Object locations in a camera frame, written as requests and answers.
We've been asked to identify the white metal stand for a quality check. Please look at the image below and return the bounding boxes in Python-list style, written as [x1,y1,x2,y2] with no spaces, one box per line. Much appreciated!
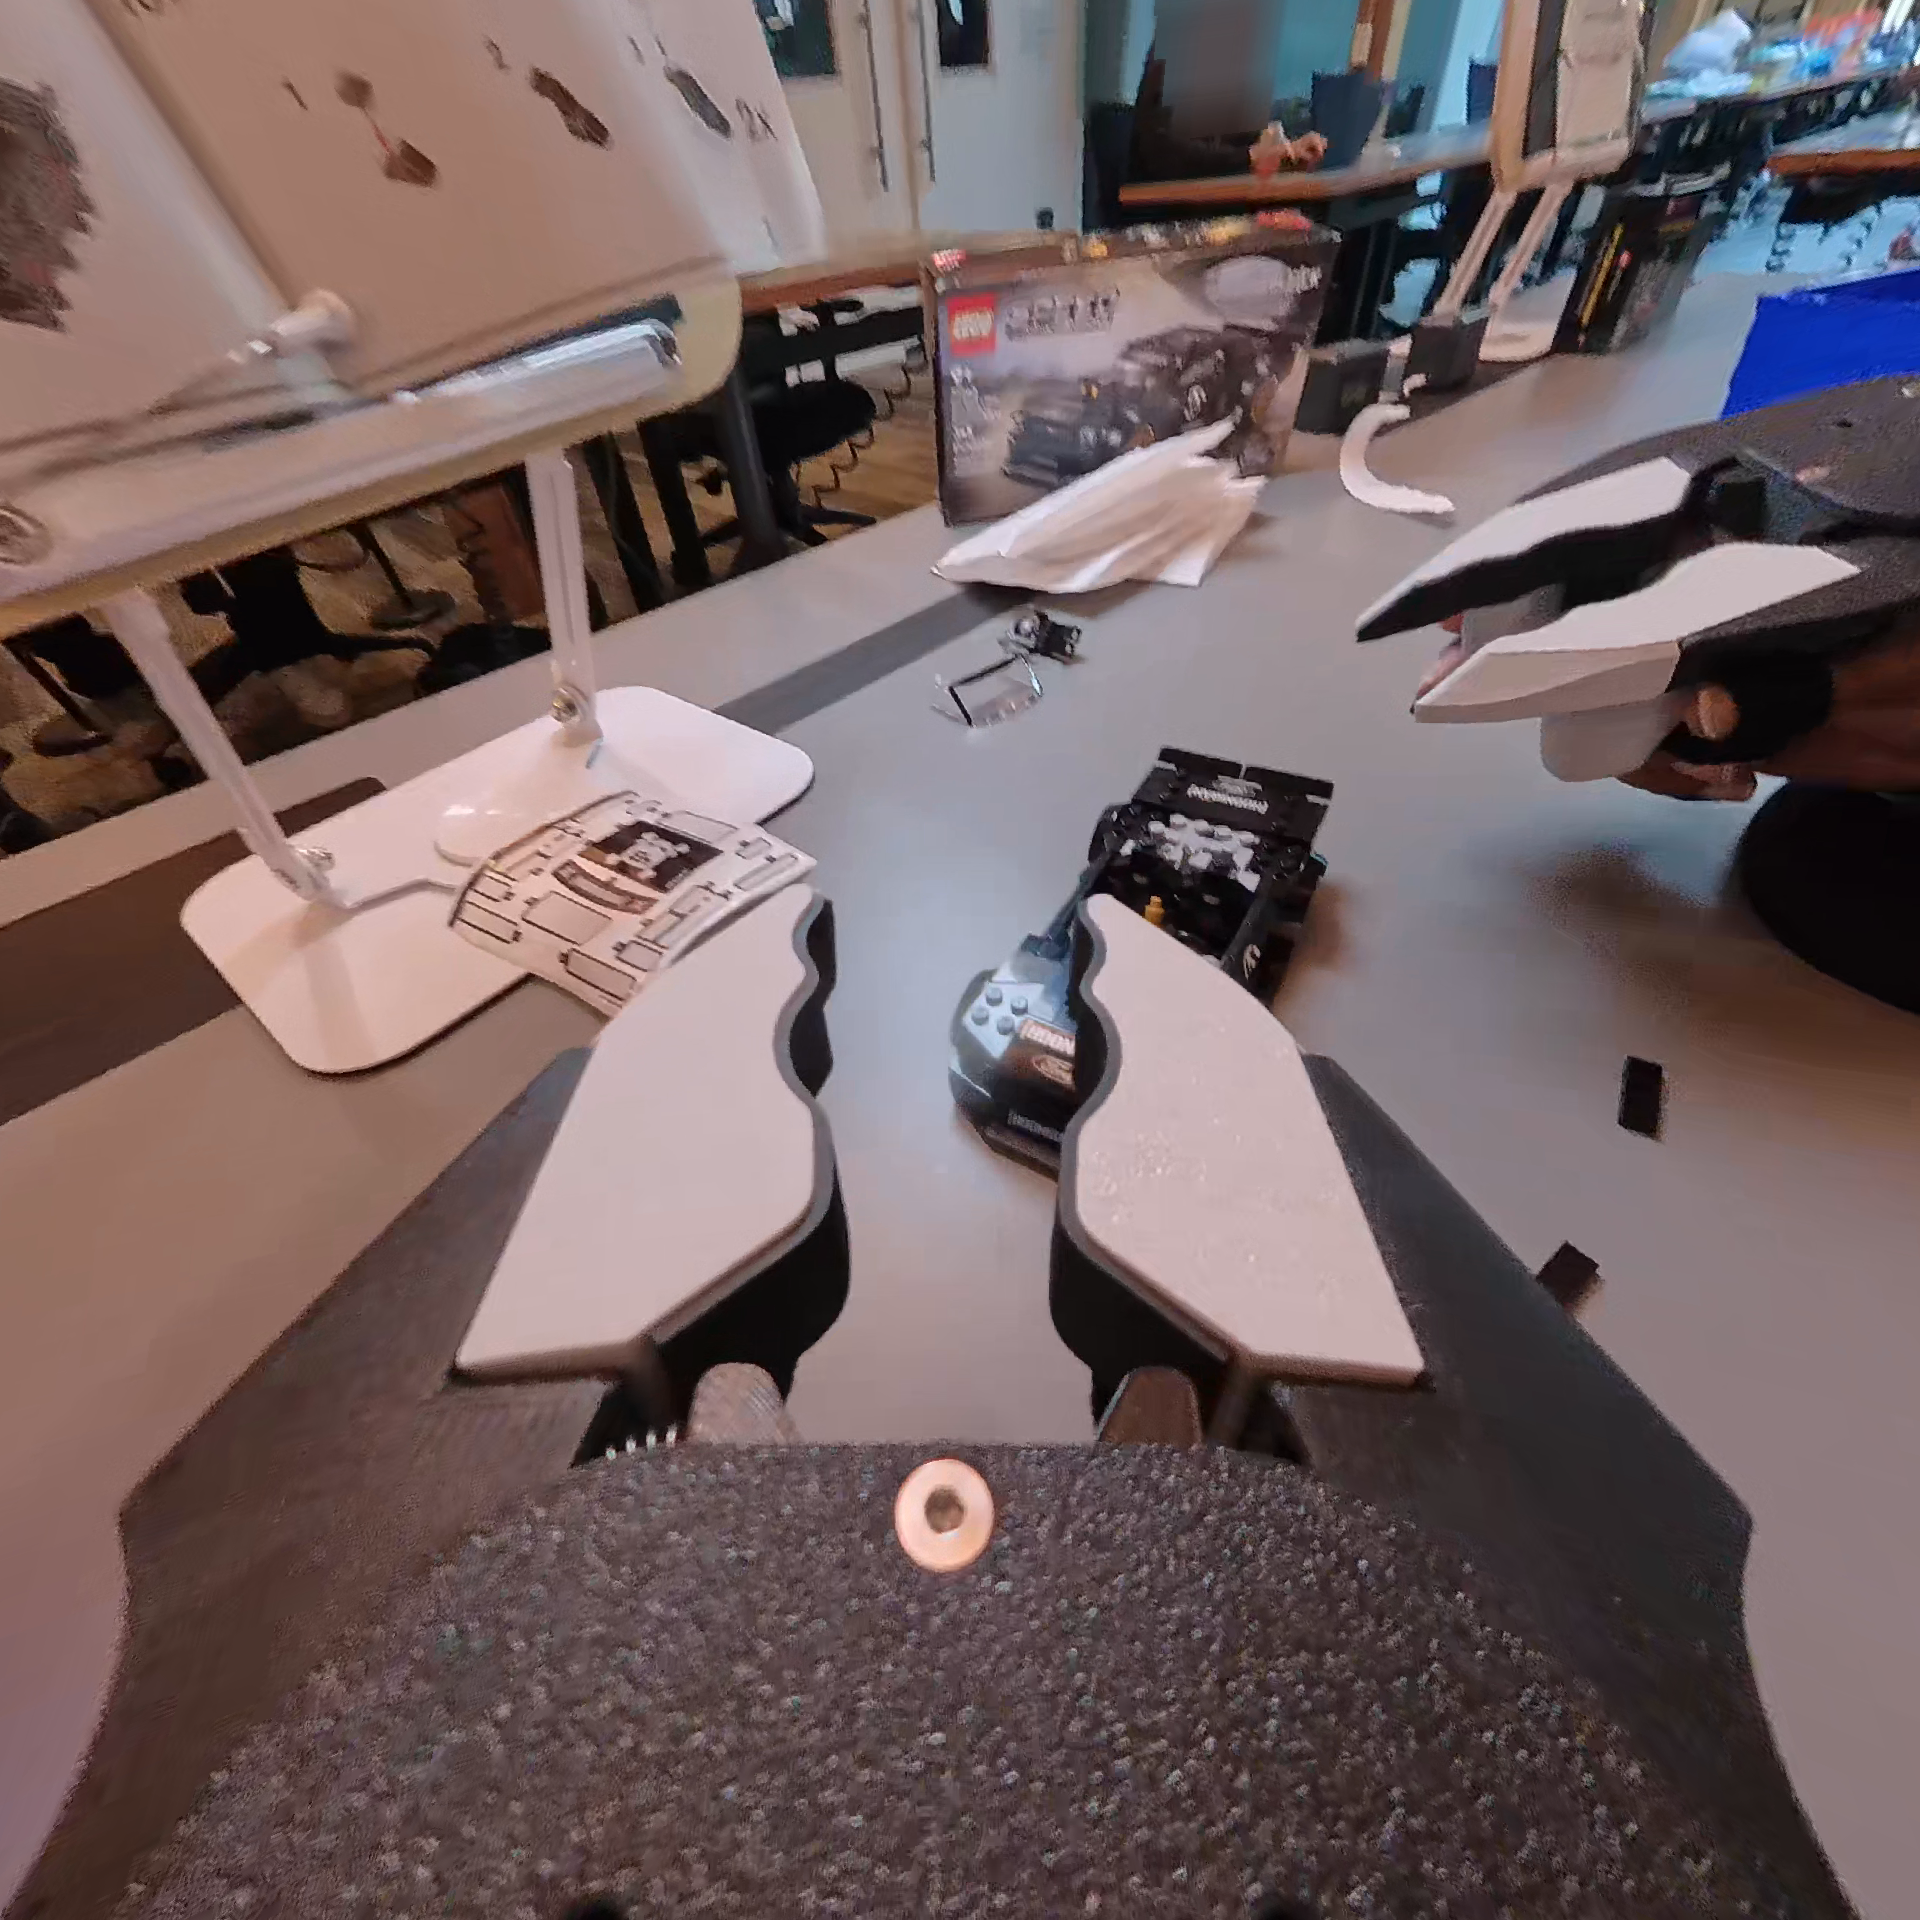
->
[0,275,749,907]

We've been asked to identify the wooden work table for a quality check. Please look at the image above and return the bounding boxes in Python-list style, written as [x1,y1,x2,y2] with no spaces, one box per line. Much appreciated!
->
[1120,117,1499,224]

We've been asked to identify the person's right hand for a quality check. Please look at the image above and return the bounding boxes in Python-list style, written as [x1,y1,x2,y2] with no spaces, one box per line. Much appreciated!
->
[1623,634,1920,808]

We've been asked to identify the blue plastic bin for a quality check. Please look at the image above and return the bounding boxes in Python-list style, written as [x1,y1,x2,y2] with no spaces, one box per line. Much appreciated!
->
[1714,268,1920,426]

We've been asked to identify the lego set box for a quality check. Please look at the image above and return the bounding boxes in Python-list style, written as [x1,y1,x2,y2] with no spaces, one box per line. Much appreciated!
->
[927,225,1348,530]

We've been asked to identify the white curved stand foot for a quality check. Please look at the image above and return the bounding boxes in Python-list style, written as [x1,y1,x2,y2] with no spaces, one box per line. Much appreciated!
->
[1334,396,1458,519]

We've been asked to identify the lego instruction booklet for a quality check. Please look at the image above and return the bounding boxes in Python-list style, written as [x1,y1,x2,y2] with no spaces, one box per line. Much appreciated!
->
[0,0,833,462]

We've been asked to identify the white sticker sheet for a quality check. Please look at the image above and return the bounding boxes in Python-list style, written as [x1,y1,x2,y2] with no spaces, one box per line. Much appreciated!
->
[451,792,818,1017]

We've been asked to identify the black mesh pad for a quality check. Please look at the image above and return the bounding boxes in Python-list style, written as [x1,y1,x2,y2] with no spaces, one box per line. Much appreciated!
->
[1733,781,1920,1017]

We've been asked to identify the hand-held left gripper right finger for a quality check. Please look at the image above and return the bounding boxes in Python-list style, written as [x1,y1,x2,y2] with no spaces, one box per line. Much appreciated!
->
[1055,895,1431,1446]

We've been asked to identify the white paper bags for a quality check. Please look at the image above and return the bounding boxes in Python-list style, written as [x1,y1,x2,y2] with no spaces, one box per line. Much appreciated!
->
[933,418,1267,598]

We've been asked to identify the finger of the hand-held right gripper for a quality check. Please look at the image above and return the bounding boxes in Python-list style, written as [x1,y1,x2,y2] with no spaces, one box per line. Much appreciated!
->
[1353,451,1745,647]
[1406,541,1867,792]

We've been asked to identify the black office chair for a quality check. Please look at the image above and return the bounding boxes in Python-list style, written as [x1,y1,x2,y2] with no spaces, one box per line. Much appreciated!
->
[717,296,890,549]

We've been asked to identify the black lego car model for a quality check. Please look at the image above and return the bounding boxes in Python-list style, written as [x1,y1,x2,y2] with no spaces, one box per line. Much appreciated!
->
[950,745,1342,1175]

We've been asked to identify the clear lego windshield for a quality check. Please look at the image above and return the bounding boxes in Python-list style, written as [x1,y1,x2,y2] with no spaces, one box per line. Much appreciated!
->
[940,653,1045,727]

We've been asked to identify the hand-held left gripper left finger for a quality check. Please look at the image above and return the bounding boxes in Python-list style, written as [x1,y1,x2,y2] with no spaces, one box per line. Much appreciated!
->
[453,889,852,1387]

